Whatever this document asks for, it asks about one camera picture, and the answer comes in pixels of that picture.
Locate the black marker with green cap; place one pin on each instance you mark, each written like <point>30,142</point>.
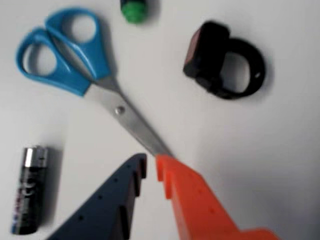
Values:
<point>133,11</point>

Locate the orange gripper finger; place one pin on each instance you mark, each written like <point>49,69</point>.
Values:
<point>200,207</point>

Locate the black AA battery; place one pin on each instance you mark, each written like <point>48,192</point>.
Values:
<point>30,187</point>

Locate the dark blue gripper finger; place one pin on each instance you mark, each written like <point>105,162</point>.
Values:
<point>105,205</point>

